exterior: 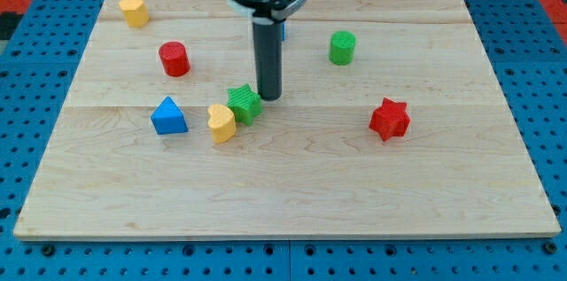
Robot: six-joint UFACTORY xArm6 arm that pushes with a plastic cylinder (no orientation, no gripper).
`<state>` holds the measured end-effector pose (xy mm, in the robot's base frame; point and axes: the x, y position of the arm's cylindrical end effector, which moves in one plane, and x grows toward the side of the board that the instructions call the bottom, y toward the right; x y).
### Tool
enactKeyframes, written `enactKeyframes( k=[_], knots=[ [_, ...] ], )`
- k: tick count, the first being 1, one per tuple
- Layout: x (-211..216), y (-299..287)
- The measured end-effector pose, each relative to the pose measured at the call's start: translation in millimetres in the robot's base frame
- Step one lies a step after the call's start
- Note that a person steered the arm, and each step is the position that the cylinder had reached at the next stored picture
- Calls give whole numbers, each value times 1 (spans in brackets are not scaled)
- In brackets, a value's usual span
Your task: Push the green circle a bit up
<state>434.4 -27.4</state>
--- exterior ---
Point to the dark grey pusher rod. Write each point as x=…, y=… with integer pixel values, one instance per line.
x=267, y=43

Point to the yellow hexagon block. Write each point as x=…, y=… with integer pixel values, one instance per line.
x=134, y=12

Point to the blue triangle block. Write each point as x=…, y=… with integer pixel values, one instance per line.
x=168, y=118

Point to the red cylinder block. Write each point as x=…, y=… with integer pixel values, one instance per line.
x=174, y=58

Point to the green star block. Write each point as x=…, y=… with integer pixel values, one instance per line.
x=244, y=103

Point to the yellow heart block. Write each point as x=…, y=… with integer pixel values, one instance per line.
x=222, y=123

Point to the red star block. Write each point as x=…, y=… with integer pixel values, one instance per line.
x=390, y=119

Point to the light wooden board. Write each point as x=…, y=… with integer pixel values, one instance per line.
x=309, y=167

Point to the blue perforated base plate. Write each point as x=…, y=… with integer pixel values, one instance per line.
x=528, y=55

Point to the green cylinder block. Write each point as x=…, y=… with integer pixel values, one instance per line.
x=341, y=50

